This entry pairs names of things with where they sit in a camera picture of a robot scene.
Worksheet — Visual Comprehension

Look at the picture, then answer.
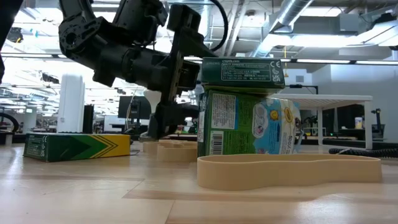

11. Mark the white building column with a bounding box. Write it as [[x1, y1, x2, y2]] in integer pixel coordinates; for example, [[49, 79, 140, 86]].
[[57, 73, 86, 134]]

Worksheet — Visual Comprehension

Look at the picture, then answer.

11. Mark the green yellow crayon box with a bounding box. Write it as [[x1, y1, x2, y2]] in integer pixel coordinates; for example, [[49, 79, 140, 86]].
[[23, 133, 131, 163], [201, 57, 286, 94]]

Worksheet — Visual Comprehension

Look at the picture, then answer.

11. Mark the white perforated metal shelf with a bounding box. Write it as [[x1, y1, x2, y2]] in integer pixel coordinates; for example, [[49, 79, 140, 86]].
[[269, 94, 374, 151]]

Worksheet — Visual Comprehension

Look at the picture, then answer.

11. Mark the black background monitor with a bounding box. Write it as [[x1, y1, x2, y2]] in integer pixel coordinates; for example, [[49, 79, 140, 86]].
[[118, 95, 152, 121]]

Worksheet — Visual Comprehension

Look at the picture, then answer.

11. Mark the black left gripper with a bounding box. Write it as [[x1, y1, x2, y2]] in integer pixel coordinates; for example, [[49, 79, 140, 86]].
[[129, 27, 219, 141]]

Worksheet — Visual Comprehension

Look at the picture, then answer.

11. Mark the black tall cabinet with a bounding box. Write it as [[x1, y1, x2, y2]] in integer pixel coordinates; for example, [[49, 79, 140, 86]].
[[82, 104, 95, 134]]

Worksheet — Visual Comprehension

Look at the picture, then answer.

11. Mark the black background stand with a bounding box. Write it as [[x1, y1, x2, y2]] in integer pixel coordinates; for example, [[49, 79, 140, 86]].
[[371, 108, 386, 141]]

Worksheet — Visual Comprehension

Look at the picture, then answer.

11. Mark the blue green crayon box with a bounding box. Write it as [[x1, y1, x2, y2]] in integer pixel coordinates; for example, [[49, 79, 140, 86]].
[[197, 88, 303, 157]]

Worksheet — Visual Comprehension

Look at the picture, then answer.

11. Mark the silver ventilation duct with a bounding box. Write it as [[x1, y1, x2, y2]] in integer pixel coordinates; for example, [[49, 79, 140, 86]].
[[251, 0, 315, 58]]

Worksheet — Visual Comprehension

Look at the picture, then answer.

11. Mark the tan rubber band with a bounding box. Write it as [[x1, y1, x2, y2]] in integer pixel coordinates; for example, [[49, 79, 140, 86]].
[[156, 142, 198, 163], [197, 153, 383, 192]]

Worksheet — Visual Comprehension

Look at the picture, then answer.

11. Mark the black coil hair tie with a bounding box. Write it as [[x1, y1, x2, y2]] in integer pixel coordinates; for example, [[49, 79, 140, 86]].
[[328, 147, 364, 158], [363, 147, 398, 158]]

